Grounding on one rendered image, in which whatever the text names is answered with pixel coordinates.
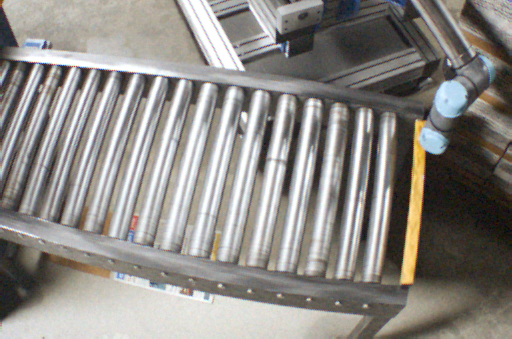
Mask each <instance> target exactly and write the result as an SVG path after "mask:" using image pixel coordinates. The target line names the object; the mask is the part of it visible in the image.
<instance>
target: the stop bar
mask: <svg viewBox="0 0 512 339"><path fill-rule="evenodd" d="M415 121H416V123H415V138H414V154H413V169H412V185H411V199H410V203H409V215H408V228H407V230H406V245H405V249H404V259H403V265H402V273H401V279H400V286H401V287H409V288H411V287H412V285H413V283H414V272H415V267H416V261H417V249H418V241H419V231H420V221H421V213H422V195H423V190H424V176H425V157H426V150H425V149H424V148H423V146H422V145H421V143H420V140H419V137H420V136H421V134H422V128H423V127H424V125H425V124H426V120H421V119H416V120H415Z"/></svg>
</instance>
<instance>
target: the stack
mask: <svg viewBox="0 0 512 339"><path fill-rule="evenodd" d="M472 46H473V45H472ZM473 48H474V50H475V52H476V53H477V54H478V55H480V56H485V57H486V58H488V60H489V61H491V62H492V63H493V65H494V67H495V71H496V74H495V76H496V77H495V78H494V81H493V82H492V83H491V84H490V87H488V89H486V90H485V91H484V92H486V93H487V94H489V95H491V96H493V97H495V98H497V99H498V100H500V101H502V102H503V103H505V104H507V105H508V106H510V107H511V108H512V67H511V66H510V65H508V64H506V63H504V62H503V61H501V60H499V59H497V58H496V57H493V56H492V55H490V54H488V53H486V52H485V51H482V50H481V49H479V48H477V47H475V46H473ZM458 122H459V123H458V124H457V126H459V127H460V128H462V129H464V130H468V131H470V132H472V133H473V134H475V135H477V136H478V137H480V138H482V139H484V140H486V141H487V142H489V143H492V144H493V145H496V146H497V147H498V148H500V149H502V150H503V151H505V149H506V148H507V150H506V152H507V153H508V154H509V155H511V156H512V116H509V115H507V114H505V113H504V112H502V111H501V110H498V109H497V108H496V107H493V106H492V105H491V104H488V103H487V102H485V101H483V100H482V99H480V98H477V100H476V101H475V103H473V104H472V105H471V106H470V108H469V109H467V111H465V112H464V114H463V115H462V116H461V117H460V119H459V121H458ZM506 152H505V153H506ZM439 156H441V157H442V158H444V159H445V160H448V161H449V162H451V163H452V164H454V165H456V166H459V167H461V168H462V169H464V170H465V171H467V172H468V173H472V174H474V175H475V176H476V177H478V178H479V179H482V180H485V179H486V178H487V177H488V178H487V182H486V183H489V184H492V185H494V186H495V187H497V188H498V189H502V190H503V191H504V192H506V193H507V192H508V193H509V194H510V195H512V163H510V162H509V161H507V160H506V159H504V158H503V156H502V157H500V156H499V155H498V154H496V153H494V152H493V151H489V150H488V149H486V148H484V147H483V146H481V145H479V144H478V143H475V142H472V141H470V140H469V139H466V138H465V137H463V136H461V135H459V134H458V133H456V132H453V133H452V137H451V139H450V140H449V145H448V146H447V148H446V149H445V152H444V153H442V154H440V155H439ZM424 177H425V178H426V179H428V180H430V181H431V182H434V183H435V184H437V185H438V186H442V187H443V188H446V189H447V190H449V191H450V192H453V193H455V194H457V195H459V196H460V197H463V198H465V199H466V200H468V201H470V202H473V203H474V204H475V205H477V206H480V207H482V208H483V209H486V210H487V211H490V212H491V213H494V214H495V215H496V216H500V217H501V218H502V219H505V220H506V221H508V222H509V221H510V222H511V223H512V214H511V213H509V212H508V211H505V210H504V209H502V208H500V207H498V206H496V205H493V204H492V203H491V202H489V201H486V200H484V199H483V198H482V197H478V196H477V195H475V194H474V193H472V192H471V193H470V192H469V191H467V190H466V189H464V188H463V187H461V188H460V187H459V186H457V185H456V184H454V183H453V182H450V181H447V179H448V178H449V177H451V178H452V179H455V180H458V181H459V182H461V183H462V184H464V185H467V186H469V187H470V188H472V189H473V190H477V191H478V192H480V193H481V194H482V195H486V196H487V197H489V198H490V199H494V200H495V201H496V202H498V203H500V204H502V205H504V206H506V207H508V208H509V209H512V202H511V201H509V200H508V199H505V198H503V197H502V196H501V195H500V196H499V195H497V194H496V193H495V192H493V191H492V192H491V191H490V190H488V189H486V188H485V187H484V185H482V186H481V185H479V184H478V183H476V182H473V181H471V180H470V179H468V178H467V177H465V176H462V175H460V174H458V173H457V172H455V171H454V170H452V169H450V168H447V167H445V166H444V165H442V164H440V163H438V162H436V161H435V160H433V159H432V158H429V157H425V176H424Z"/></svg>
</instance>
